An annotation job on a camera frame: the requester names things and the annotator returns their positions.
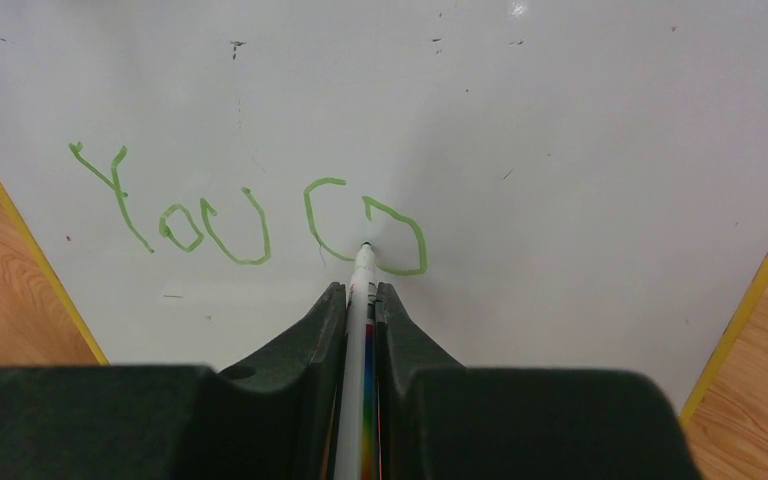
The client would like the yellow framed whiteboard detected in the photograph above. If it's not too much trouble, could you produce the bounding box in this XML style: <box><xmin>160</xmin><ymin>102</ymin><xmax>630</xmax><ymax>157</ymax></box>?
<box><xmin>0</xmin><ymin>1</ymin><xmax>768</xmax><ymax>407</ymax></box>

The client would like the green capped white marker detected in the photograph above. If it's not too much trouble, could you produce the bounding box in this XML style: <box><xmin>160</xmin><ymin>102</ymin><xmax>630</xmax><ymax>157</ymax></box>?
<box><xmin>333</xmin><ymin>243</ymin><xmax>379</xmax><ymax>479</ymax></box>

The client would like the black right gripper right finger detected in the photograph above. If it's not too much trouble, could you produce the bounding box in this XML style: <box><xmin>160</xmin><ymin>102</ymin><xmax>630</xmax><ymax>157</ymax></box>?
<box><xmin>375</xmin><ymin>283</ymin><xmax>700</xmax><ymax>479</ymax></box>

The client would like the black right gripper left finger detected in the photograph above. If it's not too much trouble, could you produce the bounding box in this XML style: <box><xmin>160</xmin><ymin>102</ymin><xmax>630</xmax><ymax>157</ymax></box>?
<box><xmin>0</xmin><ymin>283</ymin><xmax>346</xmax><ymax>479</ymax></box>

